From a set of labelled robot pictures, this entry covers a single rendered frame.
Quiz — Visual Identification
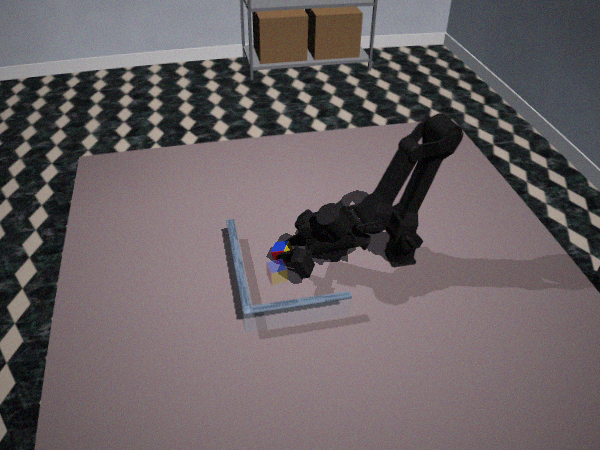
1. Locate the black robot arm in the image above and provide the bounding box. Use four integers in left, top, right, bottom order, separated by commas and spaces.
295, 113, 463, 267

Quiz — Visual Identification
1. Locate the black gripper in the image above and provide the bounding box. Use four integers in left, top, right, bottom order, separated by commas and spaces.
278, 229, 339, 279

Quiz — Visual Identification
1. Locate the yellow and green cube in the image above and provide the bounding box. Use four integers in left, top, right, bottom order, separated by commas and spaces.
271, 241, 293, 260

